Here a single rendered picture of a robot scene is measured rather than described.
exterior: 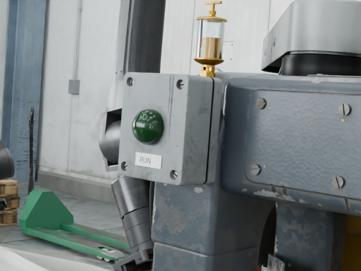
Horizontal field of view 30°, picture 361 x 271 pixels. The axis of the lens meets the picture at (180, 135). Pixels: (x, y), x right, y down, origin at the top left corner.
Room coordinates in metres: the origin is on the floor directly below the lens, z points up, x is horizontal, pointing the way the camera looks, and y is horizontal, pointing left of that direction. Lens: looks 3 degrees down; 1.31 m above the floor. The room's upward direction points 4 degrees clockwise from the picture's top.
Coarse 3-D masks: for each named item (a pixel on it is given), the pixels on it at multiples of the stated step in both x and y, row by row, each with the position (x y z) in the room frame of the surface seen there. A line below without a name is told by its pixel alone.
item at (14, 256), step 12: (0, 252) 1.08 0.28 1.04; (12, 252) 1.04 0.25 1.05; (24, 252) 1.05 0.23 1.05; (0, 264) 1.07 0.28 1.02; (12, 264) 1.04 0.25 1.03; (24, 264) 1.01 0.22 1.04; (36, 264) 1.04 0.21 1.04; (48, 264) 1.04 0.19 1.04; (60, 264) 1.03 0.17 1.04; (72, 264) 1.02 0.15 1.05; (84, 264) 1.01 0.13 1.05
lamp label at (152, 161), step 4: (136, 152) 0.57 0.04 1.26; (136, 156) 0.57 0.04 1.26; (140, 156) 0.57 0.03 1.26; (144, 156) 0.56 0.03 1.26; (148, 156) 0.56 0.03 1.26; (152, 156) 0.56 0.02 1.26; (156, 156) 0.55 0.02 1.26; (160, 156) 0.55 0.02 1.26; (136, 160) 0.57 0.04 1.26; (140, 160) 0.57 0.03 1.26; (144, 160) 0.56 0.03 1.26; (148, 160) 0.56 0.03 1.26; (152, 160) 0.56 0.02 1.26; (156, 160) 0.55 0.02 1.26; (160, 160) 0.55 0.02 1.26; (136, 164) 0.57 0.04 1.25; (140, 164) 0.57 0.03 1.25; (144, 164) 0.56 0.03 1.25; (148, 164) 0.56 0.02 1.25; (152, 164) 0.56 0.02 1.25; (156, 164) 0.55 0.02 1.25; (160, 164) 0.55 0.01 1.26; (160, 168) 0.55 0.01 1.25
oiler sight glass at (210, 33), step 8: (200, 24) 0.63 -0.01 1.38; (208, 24) 0.62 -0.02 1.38; (216, 24) 0.62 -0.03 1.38; (224, 24) 0.63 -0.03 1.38; (200, 32) 0.63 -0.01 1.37; (208, 32) 0.62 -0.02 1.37; (216, 32) 0.62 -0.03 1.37; (200, 40) 0.62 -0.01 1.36; (208, 40) 0.62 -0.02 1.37; (216, 40) 0.62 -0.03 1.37; (200, 48) 0.62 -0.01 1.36; (208, 48) 0.62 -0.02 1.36; (216, 48) 0.62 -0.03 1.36; (200, 56) 0.62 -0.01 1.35; (208, 56) 0.62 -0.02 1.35; (216, 56) 0.62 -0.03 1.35
